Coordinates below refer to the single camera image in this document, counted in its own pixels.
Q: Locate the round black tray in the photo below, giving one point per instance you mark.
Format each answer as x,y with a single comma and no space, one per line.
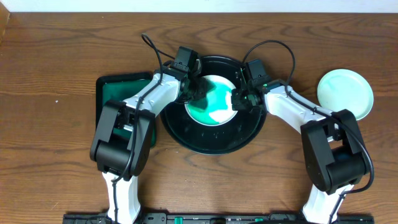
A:
214,140

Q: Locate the mint green plate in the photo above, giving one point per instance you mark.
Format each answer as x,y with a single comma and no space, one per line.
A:
345,89

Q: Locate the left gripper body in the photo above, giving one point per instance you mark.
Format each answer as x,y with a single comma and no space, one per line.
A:
196,90

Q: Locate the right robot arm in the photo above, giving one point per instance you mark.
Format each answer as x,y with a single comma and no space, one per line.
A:
336,159

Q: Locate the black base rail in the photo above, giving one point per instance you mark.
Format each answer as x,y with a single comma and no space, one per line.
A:
184,218

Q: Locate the black rectangular water tray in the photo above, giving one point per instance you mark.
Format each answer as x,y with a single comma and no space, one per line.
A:
118,88

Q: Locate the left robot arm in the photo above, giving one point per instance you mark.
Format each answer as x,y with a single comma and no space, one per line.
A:
123,134

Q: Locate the white plate with green stain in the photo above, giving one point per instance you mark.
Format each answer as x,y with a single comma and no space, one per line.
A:
219,110

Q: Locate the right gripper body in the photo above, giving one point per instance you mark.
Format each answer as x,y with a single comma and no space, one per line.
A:
242,100

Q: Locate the yellow green sponge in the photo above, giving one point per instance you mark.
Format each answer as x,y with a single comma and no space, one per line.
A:
198,104

